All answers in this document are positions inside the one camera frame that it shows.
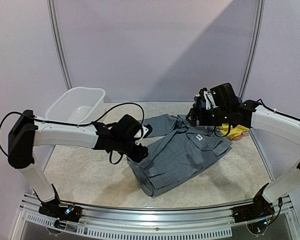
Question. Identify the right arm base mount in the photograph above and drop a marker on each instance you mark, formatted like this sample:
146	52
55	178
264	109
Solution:
258	215

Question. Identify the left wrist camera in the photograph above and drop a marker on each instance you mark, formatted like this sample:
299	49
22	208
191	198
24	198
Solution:
130	128

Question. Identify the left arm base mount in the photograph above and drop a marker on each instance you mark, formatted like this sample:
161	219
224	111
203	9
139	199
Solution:
62	212

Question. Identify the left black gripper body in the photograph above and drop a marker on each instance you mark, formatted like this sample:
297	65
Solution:
124	148

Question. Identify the front aluminium rail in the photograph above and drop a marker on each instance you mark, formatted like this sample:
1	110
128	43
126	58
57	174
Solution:
150	223

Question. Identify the aluminium corner post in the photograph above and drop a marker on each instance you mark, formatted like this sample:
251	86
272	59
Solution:
52	11
253	46

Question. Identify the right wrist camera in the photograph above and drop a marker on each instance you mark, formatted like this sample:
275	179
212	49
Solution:
224	96

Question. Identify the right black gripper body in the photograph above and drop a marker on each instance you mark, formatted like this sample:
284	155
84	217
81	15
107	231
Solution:
196	116

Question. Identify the navy blue tank top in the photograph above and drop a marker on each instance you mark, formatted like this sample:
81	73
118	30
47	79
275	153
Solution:
213	101

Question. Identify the left aluminium corner post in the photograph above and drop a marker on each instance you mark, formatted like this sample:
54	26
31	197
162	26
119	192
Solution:
52	11

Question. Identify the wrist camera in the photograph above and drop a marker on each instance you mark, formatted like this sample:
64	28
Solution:
224	96
130	128

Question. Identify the yellow shorts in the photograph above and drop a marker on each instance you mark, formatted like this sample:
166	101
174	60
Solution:
225	129

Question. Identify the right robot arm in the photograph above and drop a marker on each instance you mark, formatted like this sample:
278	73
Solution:
255	115

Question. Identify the white plastic wash basin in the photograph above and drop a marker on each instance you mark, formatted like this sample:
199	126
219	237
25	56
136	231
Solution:
78	105

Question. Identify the right aluminium corner post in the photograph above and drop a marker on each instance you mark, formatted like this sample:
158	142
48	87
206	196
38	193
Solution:
253	46

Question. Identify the pink folded cloth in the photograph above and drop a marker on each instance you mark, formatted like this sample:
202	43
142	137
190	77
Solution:
238	137

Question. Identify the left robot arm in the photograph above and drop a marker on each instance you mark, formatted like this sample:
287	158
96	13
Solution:
31	131

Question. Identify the grey denim cloth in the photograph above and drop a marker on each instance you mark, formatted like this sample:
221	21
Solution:
181	153

